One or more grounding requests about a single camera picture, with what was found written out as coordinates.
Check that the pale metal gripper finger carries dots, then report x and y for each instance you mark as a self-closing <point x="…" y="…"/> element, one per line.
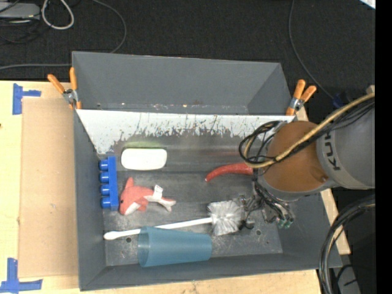
<point x="241" y="199"/>
<point x="249" y="224"/>

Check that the white bristle brush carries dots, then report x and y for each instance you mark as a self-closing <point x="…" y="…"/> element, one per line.
<point x="225" y="217"/>

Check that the red toy chili pepper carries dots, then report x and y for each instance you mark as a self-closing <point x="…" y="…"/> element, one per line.
<point x="228" y="170"/>

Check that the blue translucent plastic cup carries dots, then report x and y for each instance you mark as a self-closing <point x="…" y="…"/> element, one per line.
<point x="174" y="247"/>

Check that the white and green sponge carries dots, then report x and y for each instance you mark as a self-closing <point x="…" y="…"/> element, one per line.
<point x="144" y="159"/>

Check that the pink toy dolphin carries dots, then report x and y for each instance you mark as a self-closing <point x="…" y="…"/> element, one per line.
<point x="134" y="196"/>

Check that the blue toy block with pegs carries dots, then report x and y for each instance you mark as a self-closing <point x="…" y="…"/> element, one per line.
<point x="111" y="182"/>

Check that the grey metal bin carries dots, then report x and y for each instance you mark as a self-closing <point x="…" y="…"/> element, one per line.
<point x="171" y="84"/>

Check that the brown cardboard board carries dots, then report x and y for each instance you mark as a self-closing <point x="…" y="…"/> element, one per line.
<point x="46" y="188"/>

